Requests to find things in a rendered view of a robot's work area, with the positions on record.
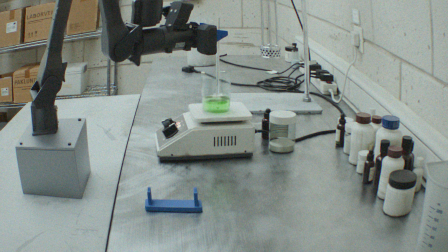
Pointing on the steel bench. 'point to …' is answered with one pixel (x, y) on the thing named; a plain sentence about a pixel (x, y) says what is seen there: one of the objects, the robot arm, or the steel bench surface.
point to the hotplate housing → (210, 140)
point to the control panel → (175, 134)
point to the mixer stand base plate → (276, 102)
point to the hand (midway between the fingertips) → (212, 34)
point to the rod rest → (173, 204)
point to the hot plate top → (199, 117)
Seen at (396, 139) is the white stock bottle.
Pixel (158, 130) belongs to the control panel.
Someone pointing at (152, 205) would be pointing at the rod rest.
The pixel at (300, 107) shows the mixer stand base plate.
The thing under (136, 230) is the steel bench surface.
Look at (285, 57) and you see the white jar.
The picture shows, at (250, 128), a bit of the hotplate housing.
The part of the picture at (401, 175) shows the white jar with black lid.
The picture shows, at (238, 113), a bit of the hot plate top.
